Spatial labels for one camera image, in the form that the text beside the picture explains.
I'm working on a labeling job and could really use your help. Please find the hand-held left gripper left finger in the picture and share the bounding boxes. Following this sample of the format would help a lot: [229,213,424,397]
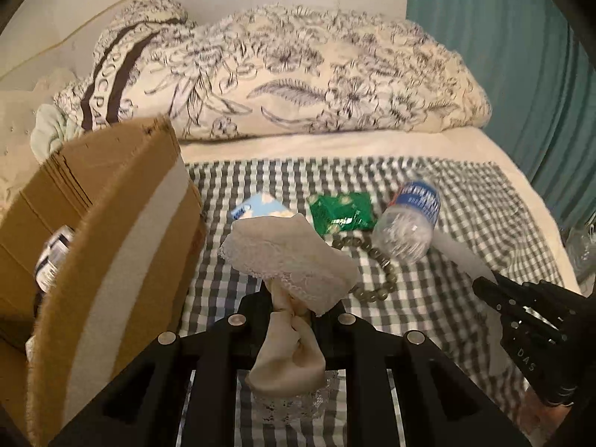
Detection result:
[49,293,273,447]

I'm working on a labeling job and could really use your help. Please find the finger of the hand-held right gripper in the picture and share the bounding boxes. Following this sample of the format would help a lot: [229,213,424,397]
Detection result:
[494,270,596,331]
[472,277,564,343]

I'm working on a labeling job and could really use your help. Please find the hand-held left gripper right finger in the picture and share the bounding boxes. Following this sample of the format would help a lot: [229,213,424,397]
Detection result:
[310,300,534,447]

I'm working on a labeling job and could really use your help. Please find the beige lace cloth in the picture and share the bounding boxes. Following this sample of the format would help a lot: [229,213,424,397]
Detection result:
[219,214,359,424]

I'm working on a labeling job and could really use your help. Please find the brown cardboard box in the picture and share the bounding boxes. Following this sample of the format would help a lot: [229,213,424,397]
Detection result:
[0,115,208,447]

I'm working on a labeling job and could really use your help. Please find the dark blue labelled packet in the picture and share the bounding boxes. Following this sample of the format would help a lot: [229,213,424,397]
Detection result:
[35,226,75,294]

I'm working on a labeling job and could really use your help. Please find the clear plastic bag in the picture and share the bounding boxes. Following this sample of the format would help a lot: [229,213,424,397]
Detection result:
[561,223,596,285]

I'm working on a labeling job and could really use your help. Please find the long white paper tube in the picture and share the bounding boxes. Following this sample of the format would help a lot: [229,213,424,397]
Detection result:
[431,233,501,285]

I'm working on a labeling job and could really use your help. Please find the green snack packet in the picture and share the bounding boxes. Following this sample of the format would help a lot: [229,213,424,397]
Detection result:
[308,192,375,234]

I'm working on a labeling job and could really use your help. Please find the light blue tissue pack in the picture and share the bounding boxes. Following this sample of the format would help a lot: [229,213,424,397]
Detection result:
[230,193,296,222]

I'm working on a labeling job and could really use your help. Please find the clear plastic water bottle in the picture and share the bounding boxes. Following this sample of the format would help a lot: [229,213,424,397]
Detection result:
[371,180,442,261]

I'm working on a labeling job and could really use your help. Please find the grey white checkered cloth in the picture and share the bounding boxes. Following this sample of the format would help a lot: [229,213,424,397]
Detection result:
[179,156,566,434]

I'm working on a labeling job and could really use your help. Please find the teal curtain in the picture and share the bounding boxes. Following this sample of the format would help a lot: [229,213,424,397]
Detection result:
[405,0,596,234]

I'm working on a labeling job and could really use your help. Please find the floral patterned pillow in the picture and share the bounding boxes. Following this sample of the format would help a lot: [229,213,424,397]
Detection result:
[53,0,493,143]

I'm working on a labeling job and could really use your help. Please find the light green cloth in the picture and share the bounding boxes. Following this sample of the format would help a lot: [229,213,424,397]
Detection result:
[30,104,85,156]

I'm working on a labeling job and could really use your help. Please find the cream quilted cushion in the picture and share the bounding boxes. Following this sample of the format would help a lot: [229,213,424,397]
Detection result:
[0,67,77,206]

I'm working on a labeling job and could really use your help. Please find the dark bead bracelet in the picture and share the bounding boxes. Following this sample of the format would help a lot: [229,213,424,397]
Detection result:
[332,235,399,302]

